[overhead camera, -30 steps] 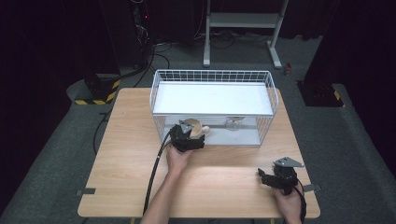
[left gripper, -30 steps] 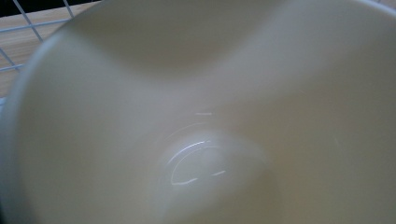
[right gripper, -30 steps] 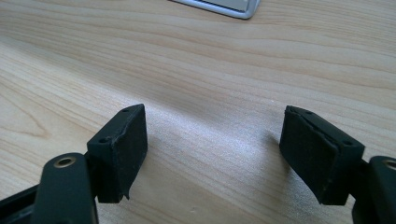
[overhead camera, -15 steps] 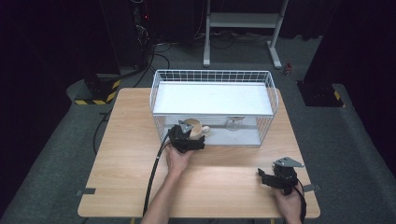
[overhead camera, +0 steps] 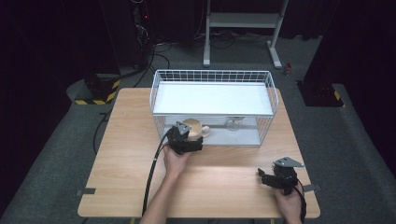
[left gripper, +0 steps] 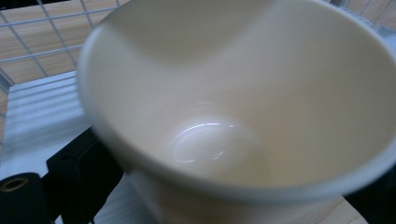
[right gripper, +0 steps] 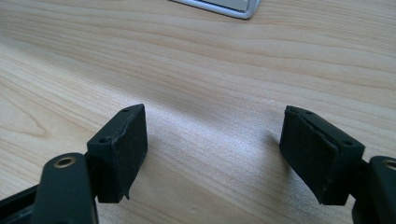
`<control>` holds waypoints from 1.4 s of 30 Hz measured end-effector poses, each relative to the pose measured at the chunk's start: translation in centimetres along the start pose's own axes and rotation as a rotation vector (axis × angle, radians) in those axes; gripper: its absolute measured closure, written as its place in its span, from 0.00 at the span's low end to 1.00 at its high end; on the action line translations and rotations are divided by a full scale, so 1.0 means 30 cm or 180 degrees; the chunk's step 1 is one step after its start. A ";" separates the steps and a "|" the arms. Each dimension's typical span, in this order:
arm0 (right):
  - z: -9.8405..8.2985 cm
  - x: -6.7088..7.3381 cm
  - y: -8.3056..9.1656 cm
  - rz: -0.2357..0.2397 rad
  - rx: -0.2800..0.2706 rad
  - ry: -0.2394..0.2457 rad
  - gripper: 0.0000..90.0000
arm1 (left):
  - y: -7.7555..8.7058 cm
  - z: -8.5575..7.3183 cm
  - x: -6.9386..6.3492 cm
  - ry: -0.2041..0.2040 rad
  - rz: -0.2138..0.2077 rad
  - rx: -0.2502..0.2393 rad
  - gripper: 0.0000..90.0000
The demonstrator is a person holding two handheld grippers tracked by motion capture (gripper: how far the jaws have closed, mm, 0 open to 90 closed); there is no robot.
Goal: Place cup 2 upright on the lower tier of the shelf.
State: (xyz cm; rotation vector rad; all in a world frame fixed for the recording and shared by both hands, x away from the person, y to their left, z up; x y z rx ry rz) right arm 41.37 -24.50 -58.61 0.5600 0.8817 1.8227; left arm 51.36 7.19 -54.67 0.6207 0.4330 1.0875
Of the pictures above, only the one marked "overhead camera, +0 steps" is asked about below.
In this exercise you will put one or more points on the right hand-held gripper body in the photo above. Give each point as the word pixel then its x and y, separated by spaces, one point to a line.
pixel 285 179

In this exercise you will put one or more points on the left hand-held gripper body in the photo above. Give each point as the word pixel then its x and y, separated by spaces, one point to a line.
pixel 183 139

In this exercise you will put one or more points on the white mug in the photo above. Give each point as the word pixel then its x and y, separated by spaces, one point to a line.
pixel 197 128

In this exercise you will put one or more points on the glass jar with white lid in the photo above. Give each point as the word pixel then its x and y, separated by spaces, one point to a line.
pixel 233 123

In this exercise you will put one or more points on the person's left hand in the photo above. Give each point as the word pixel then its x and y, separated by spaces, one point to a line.
pixel 176 163

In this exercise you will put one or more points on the person's right hand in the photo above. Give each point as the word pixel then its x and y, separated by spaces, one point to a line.
pixel 288 203

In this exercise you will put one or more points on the grey tape strip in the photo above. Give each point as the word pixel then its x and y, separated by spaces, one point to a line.
pixel 311 187
pixel 86 192

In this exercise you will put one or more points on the black base with yellow mark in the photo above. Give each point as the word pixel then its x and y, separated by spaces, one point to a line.
pixel 320 95

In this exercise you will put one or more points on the black yellow striped base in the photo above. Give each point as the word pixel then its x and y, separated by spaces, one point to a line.
pixel 101 90

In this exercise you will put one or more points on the small red floor object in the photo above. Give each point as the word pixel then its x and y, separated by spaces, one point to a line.
pixel 288 69

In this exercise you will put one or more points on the black equipment tower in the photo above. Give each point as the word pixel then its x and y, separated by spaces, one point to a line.
pixel 141 31

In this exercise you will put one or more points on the white metal stand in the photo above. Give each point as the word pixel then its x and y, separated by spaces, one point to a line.
pixel 243 20

